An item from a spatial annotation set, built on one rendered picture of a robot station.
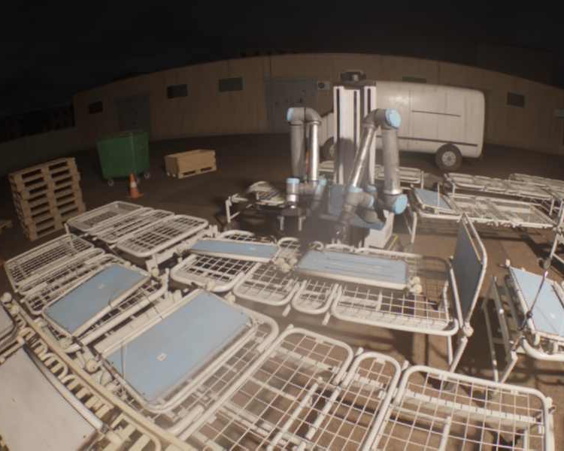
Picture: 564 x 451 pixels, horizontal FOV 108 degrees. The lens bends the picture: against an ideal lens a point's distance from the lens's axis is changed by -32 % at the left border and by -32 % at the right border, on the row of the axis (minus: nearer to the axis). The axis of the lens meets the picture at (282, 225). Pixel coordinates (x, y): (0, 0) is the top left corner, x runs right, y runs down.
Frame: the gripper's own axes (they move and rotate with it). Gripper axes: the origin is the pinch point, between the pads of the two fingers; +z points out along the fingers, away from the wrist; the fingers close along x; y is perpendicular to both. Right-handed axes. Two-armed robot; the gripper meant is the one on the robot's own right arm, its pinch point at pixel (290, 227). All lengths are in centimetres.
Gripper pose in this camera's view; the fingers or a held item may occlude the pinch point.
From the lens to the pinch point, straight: 204.0
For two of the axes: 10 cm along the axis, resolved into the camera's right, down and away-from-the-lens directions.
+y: 4.3, 0.5, 9.0
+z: -0.4, 10.0, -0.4
